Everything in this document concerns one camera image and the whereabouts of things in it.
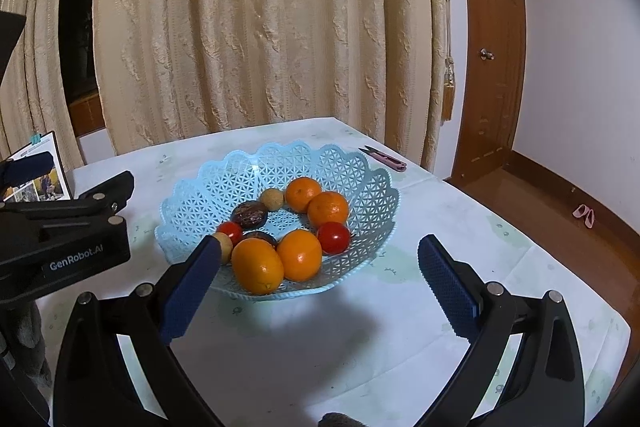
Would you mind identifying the narrow beige curtain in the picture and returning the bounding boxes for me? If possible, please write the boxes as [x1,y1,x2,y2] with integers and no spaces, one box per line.
[0,0,86,172]

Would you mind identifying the wooden baseboard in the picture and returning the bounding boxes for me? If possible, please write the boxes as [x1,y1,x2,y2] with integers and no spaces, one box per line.
[510,147,640,248]

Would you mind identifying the wooden window sill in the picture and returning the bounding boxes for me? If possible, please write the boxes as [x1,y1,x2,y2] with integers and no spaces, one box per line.
[67,89,106,138]

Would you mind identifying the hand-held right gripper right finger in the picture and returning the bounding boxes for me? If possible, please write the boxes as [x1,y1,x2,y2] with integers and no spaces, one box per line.
[415,234,586,427]

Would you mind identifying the dark purple passion fruit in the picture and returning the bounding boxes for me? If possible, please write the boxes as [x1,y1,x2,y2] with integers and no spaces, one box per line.
[231,202,268,230]
[242,231,277,249]

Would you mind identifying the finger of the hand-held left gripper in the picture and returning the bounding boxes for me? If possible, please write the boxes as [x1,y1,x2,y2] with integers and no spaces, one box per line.
[0,152,56,188]
[0,171,136,233]

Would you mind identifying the dark window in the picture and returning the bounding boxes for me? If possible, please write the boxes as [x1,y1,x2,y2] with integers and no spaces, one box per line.
[60,0,106,98]

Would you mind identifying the wide beige curtain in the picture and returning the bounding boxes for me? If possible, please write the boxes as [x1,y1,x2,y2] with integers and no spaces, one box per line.
[92,0,451,172]

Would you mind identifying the photo desk calendar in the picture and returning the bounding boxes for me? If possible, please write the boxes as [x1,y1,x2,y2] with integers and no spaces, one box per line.
[2,131,76,202]

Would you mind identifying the brown wooden door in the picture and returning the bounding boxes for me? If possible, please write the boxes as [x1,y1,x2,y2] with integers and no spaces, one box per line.
[452,0,528,185]

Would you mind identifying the orange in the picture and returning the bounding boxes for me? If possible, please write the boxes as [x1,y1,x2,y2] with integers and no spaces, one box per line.
[285,177,323,214]
[276,229,323,283]
[307,192,350,229]
[231,238,285,297]

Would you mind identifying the white printed tablecloth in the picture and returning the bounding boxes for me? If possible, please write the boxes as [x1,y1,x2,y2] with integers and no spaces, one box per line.
[30,117,632,427]

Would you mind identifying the curtain tassel tieback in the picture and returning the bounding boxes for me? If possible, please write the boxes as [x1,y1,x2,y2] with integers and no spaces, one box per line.
[440,0,458,122]

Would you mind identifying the light blue plastic basket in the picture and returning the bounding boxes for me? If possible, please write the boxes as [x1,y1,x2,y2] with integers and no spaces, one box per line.
[155,142,402,303]

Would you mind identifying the grey fuzzy cloth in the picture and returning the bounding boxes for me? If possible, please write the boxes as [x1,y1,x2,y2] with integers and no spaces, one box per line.
[10,302,53,388]
[320,412,361,427]

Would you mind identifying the pink thread snips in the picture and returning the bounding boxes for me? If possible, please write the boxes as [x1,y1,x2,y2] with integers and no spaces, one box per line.
[357,146,408,171]

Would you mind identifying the red tomato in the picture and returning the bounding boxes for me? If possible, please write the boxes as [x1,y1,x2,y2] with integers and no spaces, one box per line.
[316,221,352,256]
[216,221,245,245]

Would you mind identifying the tan longan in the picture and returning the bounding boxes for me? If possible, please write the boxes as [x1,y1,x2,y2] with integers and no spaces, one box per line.
[260,188,284,211]
[214,232,234,265]

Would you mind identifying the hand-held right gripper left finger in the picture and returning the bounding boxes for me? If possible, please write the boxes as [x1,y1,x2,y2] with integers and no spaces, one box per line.
[52,235,223,427]

